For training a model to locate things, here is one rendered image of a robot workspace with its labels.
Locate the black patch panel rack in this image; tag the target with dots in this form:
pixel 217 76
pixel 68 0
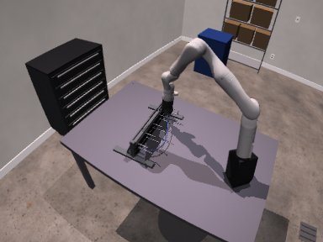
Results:
pixel 134 147

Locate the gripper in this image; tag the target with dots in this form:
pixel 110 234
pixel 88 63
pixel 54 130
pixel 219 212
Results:
pixel 167 102

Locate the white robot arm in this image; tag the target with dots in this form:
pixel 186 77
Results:
pixel 227 81

